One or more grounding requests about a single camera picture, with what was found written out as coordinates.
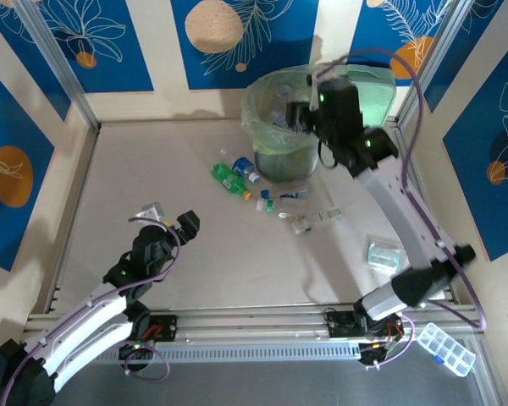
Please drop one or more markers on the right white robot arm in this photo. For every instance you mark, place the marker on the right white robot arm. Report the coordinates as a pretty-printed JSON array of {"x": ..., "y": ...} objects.
[{"x": 393, "y": 203}]

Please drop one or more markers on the blue white small tube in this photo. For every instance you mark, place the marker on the blue white small tube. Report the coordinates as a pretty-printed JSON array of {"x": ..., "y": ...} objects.
[{"x": 294, "y": 194}]

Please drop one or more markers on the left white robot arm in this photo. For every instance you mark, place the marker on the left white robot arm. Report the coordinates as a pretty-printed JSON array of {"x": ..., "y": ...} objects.
[{"x": 80, "y": 325}]

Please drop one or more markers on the clear blister pack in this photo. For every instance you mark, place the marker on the clear blister pack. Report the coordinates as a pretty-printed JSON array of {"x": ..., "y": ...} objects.
[{"x": 383, "y": 256}]

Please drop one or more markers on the green bottle with barcode label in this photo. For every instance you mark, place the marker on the green bottle with barcode label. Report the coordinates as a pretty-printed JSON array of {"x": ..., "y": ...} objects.
[{"x": 228, "y": 179}]

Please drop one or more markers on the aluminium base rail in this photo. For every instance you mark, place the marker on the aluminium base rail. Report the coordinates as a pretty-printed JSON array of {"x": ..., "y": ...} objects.
[{"x": 254, "y": 323}]

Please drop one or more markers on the green lined trash bin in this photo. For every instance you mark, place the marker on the green lined trash bin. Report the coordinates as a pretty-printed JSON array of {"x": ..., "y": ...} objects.
[{"x": 266, "y": 135}]

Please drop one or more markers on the small vial green cap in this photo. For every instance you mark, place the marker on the small vial green cap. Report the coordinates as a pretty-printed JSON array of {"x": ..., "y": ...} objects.
[{"x": 266, "y": 205}]

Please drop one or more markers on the aluminium frame post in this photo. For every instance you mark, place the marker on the aluminium frame post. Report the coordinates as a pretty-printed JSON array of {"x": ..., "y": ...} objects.
[
  {"x": 60, "y": 63},
  {"x": 434, "y": 63}
]

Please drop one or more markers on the blue label white cap bottle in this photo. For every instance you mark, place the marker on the blue label white cap bottle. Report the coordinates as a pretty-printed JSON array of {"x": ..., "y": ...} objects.
[{"x": 242, "y": 166}]

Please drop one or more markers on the small vial blue cap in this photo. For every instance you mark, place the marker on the small vial blue cap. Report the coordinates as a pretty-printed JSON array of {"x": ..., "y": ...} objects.
[{"x": 265, "y": 195}]

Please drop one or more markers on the clear plastic organiser box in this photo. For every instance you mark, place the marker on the clear plastic organiser box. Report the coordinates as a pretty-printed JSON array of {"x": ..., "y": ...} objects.
[{"x": 446, "y": 349}]

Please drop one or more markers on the aluminium table side rail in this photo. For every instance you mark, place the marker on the aluminium table side rail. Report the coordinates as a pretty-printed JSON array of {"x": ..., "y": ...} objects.
[
  {"x": 432, "y": 207},
  {"x": 74, "y": 211}
]

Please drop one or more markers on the clear ampoule strip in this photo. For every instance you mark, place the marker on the clear ampoule strip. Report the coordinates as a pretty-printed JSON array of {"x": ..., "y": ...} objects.
[{"x": 329, "y": 215}]

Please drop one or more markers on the mint green medicine pouch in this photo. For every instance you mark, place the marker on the mint green medicine pouch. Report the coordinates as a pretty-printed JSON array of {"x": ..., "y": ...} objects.
[{"x": 374, "y": 101}]

